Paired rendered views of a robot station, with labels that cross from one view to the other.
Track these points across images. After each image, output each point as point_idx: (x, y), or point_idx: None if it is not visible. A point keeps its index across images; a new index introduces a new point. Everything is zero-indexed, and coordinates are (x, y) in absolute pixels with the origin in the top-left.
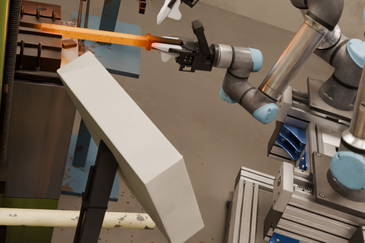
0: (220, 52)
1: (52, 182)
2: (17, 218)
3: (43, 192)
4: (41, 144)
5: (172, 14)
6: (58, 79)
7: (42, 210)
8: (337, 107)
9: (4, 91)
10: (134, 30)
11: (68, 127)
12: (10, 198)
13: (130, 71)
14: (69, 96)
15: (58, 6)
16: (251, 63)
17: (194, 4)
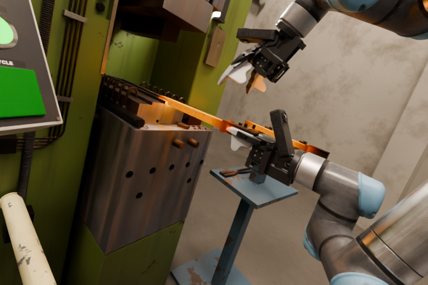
0: (303, 156)
1: (104, 229)
2: (7, 209)
3: (99, 237)
4: (107, 180)
5: (235, 76)
6: (127, 116)
7: (25, 218)
8: None
9: None
10: (290, 189)
11: (122, 171)
12: (86, 228)
13: (251, 200)
14: (127, 135)
15: (202, 111)
16: (355, 191)
17: (267, 72)
